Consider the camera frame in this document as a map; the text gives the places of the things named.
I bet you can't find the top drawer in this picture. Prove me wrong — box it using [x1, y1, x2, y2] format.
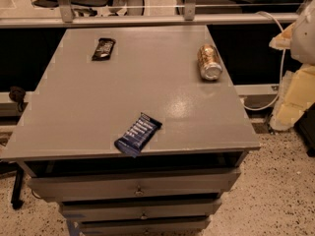
[29, 168, 240, 202]

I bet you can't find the blue snack bar wrapper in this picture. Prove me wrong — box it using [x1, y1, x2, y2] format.
[114, 113, 162, 157]

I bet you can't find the orange soda can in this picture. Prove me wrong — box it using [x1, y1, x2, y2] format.
[197, 44, 222, 81]

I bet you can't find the black rxbar chocolate bar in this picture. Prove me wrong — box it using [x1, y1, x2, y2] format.
[92, 38, 116, 61]

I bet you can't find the black cable bundle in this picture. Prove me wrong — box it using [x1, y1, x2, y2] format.
[8, 86, 27, 113]

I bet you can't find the drawer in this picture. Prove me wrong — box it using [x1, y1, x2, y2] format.
[80, 216, 210, 236]
[29, 168, 240, 202]
[61, 199, 221, 222]

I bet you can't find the grey drawer cabinet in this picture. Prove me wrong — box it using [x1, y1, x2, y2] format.
[0, 25, 262, 236]

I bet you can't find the middle drawer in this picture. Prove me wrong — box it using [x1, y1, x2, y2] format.
[61, 199, 221, 222]

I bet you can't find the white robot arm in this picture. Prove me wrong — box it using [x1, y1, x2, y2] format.
[269, 1, 315, 131]

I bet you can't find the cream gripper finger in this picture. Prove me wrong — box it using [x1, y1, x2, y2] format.
[270, 64, 315, 131]
[269, 24, 294, 50]

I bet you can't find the metal railing frame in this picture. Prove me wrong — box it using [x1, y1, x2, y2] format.
[0, 0, 315, 30]

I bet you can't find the white cable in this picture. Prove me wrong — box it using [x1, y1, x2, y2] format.
[243, 11, 287, 112]

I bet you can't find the bottom drawer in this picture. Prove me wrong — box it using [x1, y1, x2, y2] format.
[80, 216, 210, 236]

